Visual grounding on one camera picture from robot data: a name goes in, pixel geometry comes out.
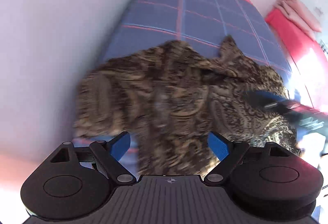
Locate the blue plaid bed sheet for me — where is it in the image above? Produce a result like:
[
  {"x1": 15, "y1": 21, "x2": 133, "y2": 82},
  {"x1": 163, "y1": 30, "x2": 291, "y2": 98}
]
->
[{"x1": 73, "y1": 0, "x2": 294, "y2": 163}]

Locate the red cloth covered furniture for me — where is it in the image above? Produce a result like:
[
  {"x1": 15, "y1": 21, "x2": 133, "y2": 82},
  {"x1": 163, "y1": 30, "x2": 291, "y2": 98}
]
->
[{"x1": 265, "y1": 9, "x2": 327, "y2": 112}]

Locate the folded pink cloth stack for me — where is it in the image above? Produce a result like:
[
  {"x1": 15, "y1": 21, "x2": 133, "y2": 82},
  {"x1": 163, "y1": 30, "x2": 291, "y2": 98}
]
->
[{"x1": 274, "y1": 0, "x2": 322, "y2": 33}]

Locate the brown paisley blouse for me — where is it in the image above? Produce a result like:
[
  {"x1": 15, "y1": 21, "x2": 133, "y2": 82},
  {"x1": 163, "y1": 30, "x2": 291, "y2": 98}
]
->
[{"x1": 74, "y1": 36, "x2": 300, "y2": 176}]

